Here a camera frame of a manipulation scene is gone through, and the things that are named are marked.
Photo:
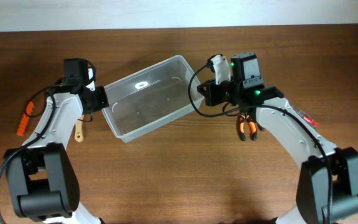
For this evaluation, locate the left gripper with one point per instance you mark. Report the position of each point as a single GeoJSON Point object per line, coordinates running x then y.
{"type": "Point", "coordinates": [103, 99]}

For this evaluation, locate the small red-handled cutter pliers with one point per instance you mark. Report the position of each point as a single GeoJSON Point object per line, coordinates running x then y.
{"type": "Point", "coordinates": [260, 127]}

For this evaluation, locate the orange perforated bit holder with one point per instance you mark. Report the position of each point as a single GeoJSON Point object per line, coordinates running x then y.
{"type": "Point", "coordinates": [25, 119]}

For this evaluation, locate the clear case of mini screwdrivers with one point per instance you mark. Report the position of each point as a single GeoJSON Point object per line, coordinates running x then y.
{"type": "Point", "coordinates": [306, 117]}

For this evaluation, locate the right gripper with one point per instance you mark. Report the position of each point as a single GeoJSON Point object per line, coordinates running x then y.
{"type": "Point", "coordinates": [211, 93]}

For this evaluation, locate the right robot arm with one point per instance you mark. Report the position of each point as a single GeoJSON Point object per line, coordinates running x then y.
{"type": "Point", "coordinates": [328, 183]}

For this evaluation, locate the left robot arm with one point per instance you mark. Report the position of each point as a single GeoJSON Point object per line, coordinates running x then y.
{"type": "Point", "coordinates": [41, 180]}

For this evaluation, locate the orange scraper with wooden handle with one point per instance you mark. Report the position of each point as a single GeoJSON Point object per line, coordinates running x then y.
{"type": "Point", "coordinates": [79, 137]}

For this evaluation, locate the long-nose pliers orange-black handles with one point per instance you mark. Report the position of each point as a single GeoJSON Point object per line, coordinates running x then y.
{"type": "Point", "coordinates": [247, 126]}

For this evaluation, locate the clear plastic storage box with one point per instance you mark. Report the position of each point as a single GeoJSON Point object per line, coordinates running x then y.
{"type": "Point", "coordinates": [151, 98]}

